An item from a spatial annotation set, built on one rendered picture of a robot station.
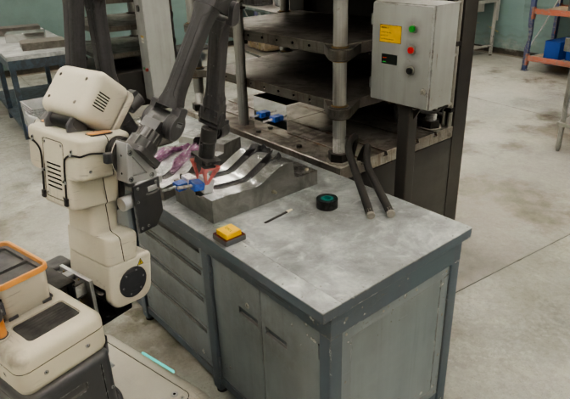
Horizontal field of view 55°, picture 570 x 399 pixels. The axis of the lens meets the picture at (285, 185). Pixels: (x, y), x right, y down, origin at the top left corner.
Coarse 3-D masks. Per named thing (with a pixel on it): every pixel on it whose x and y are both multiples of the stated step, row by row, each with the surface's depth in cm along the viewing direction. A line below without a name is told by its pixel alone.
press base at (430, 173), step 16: (432, 144) 283; (448, 144) 291; (416, 160) 277; (432, 160) 286; (448, 160) 296; (384, 176) 263; (416, 176) 281; (432, 176) 290; (416, 192) 285; (432, 192) 295; (432, 208) 300
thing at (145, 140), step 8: (144, 128) 150; (152, 128) 150; (136, 136) 149; (144, 136) 149; (152, 136) 150; (160, 136) 152; (136, 144) 146; (144, 144) 148; (152, 144) 150; (144, 152) 146; (152, 152) 150; (152, 160) 148
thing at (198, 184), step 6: (192, 180) 193; (198, 180) 194; (180, 186) 189; (186, 186) 190; (192, 186) 191; (198, 186) 191; (204, 186) 193; (210, 186) 194; (204, 192) 194; (210, 192) 196
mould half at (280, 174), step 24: (240, 168) 214; (264, 168) 208; (288, 168) 209; (312, 168) 221; (192, 192) 199; (216, 192) 196; (240, 192) 197; (264, 192) 204; (288, 192) 213; (216, 216) 193
